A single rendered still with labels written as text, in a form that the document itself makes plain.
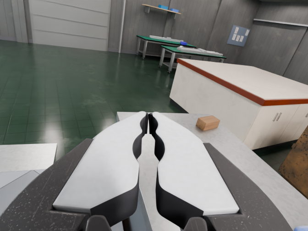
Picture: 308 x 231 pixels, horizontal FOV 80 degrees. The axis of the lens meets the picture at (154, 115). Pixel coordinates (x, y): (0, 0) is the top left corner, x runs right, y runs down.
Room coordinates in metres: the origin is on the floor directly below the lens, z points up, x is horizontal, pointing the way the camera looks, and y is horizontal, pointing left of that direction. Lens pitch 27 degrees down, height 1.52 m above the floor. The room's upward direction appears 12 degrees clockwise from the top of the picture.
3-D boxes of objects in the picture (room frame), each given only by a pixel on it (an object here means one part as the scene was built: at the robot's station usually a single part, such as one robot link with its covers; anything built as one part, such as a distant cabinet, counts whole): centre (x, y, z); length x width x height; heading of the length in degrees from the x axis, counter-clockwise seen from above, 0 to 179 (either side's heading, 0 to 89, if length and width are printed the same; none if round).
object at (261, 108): (3.57, -1.72, 0.47); 2.37 x 1.92 x 0.94; 122
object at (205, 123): (0.92, -0.30, 1.07); 0.12 x 0.06 x 0.05; 129
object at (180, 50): (7.16, -0.97, 0.44); 2.52 x 0.91 x 0.87; 124
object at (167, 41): (8.44, 0.09, 0.46); 2.55 x 1.01 x 0.92; 122
